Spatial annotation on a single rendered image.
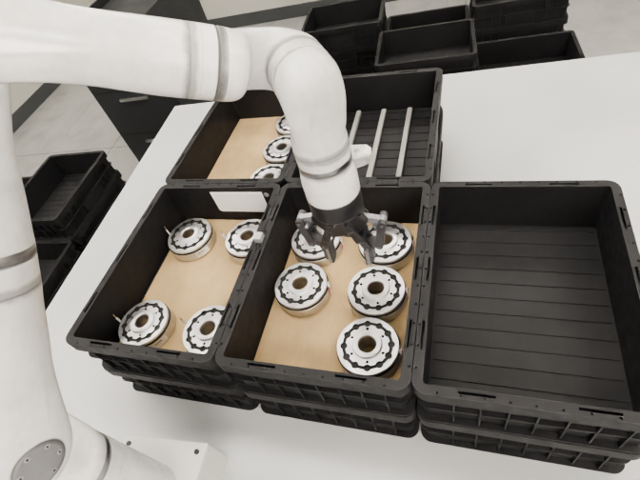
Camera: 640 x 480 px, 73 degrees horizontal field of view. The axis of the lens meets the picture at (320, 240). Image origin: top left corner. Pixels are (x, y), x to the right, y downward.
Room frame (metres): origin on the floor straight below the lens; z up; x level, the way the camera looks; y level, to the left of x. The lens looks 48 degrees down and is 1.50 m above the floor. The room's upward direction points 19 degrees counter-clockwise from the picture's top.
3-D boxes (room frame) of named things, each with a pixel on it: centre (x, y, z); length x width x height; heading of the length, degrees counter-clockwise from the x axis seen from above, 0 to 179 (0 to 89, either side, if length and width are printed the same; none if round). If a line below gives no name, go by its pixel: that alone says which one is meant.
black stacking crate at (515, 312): (0.32, -0.27, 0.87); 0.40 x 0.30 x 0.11; 152
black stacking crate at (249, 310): (0.46, -0.01, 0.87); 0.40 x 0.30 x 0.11; 152
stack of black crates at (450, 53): (1.69, -0.69, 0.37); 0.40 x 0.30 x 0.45; 66
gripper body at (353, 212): (0.44, -0.04, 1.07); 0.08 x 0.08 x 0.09
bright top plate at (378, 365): (0.33, -0.02, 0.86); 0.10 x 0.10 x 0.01
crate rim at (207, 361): (0.60, 0.26, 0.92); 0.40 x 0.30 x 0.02; 152
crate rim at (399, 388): (0.46, -0.01, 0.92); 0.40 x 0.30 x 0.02; 152
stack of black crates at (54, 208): (1.59, 0.95, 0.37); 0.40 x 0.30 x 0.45; 156
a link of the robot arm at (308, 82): (0.43, -0.04, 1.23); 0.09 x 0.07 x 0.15; 4
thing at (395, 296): (0.43, -0.06, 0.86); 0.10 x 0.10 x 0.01
